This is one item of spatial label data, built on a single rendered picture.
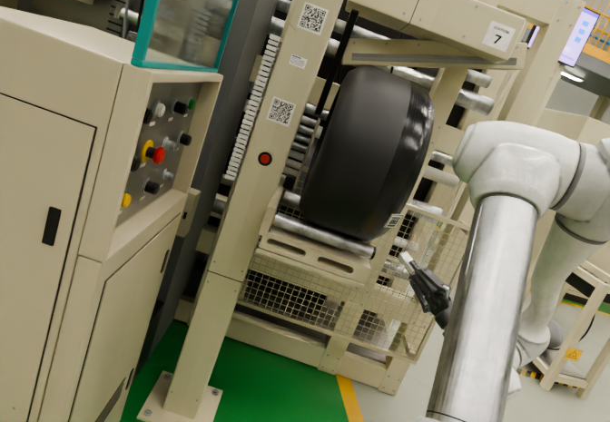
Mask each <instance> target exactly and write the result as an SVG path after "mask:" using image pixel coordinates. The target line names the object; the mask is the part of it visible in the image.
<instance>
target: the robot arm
mask: <svg viewBox="0 0 610 422"><path fill-rule="evenodd" d="M452 166H453V171H454V173H455V174H456V175H457V177H458V178H459V179H460V180H461V181H462V182H464V183H467V186H468V190H469V196H470V201H471V203H472V206H473V208H474V210H475V212H474V216H473V220H472V223H471V228H470V232H469V235H468V239H467V246H466V249H465V253H464V257H463V260H462V264H461V268H460V272H459V276H458V280H457V289H456V293H455V297H454V300H453V302H452V299H451V298H450V296H449V291H450V290H451V287H450V286H448V285H447V284H445V283H444V282H443V281H442V280H441V279H440V278H439V277H437V276H436V275H435V274H434V273H433V272H432V271H431V270H430V269H429V268H428V267H424V268H420V267H419V265H418V264H417V263H416V262H415V261H414V260H413V259H412V258H411V257H410V255H409V254H408V252H407V251H405V252H402V253H400V254H399V255H398V258H399V259H400V260H401V262H402V263H403V264H404V266H405V268H406V270H407V271H408V273H409V274H410V276H409V279H411V281H410V282H409V283H410V285H411V287H412V289H413V290H414V292H415V294H416V296H417V297H418V300H419V302H420V304H421V306H422V309H423V312H424V313H427V312H431V313H432V314H433V315H434V316H435V321H436V322H437V324H438V325H439V326H440V328H441V329H443V330H445V331H444V332H443V333H442V335H443V337H444V341H443V346H442V349H441V353H440V357H439V361H438V367H437V371H436V375H435V378H434V382H433V387H432V390H431V394H430V398H429V402H428V408H427V412H426V415H425V416H424V417H416V418H415V419H413V420H411V421H410V422H503V420H504V415H505V410H506V404H507V401H508V400H509V399H510V398H512V397H513V396H515V395H516V394H517V393H518V392H519V391H520V390H521V384H520V379H519V376H518V374H517V372H516V369H517V368H520V367H523V366H524V365H526V364H527V363H529V362H531V361H532V360H534V359H535V358H537V357H538V356H539V355H540V354H542V353H543V352H544V351H545V350H546V348H547V346H548V344H549V341H550V331H549V328H548V326H547V325H548V323H549V321H550V319H551V318H552V316H553V314H554V312H555V309H556V304H557V301H558V297H559V294H560V290H561V288H562V286H563V284H564V282H565V280H566V279H567V277H568V276H569V275H570V274H571V273H572V272H573V271H574V270H575V269H576V268H577V267H578V266H579V265H580V264H581V263H582V262H584V261H585V260H586V259H587V258H588V257H590V256H591V255H592V254H593V253H594V252H596V251H597V250H598V249H600V248H601V247H602V246H604V245H605V244H606V243H607V242H608V241H609V240H610V137H609V138H604V139H602V140H601V141H600V142H599V143H598V144H597V146H594V145H592V144H587V143H582V142H576V141H573V140H570V139H568V138H566V137H565V136H562V135H560V134H558V133H555V132H550V131H547V130H544V129H540V128H536V127H534V126H530V125H526V124H522V123H513V122H506V121H486V122H478V123H476V124H472V125H469V126H468V127H467V129H466V131H465V133H464V135H463V137H462V139H461V141H460V143H459V145H458V147H457V149H456V152H455V154H454V156H453V159H452ZM547 209H550V210H552V211H556V214H555V216H554V219H553V221H552V224H551V227H550V230H549V233H548V234H547V237H546V241H545V243H544V246H543V248H542V250H541V252H540V254H539V256H538V259H537V261H536V265H535V267H534V269H533V273H532V277H531V303H530V305H529V306H528V308H527V309H526V310H522V308H523V302H524V297H525V292H526V282H527V276H528V271H529V265H530V260H531V254H532V249H533V243H534V238H535V233H536V223H537V221H538V220H539V219H540V218H542V217H543V216H544V215H545V213H546V211H547ZM414 283H415V284H414Z"/></svg>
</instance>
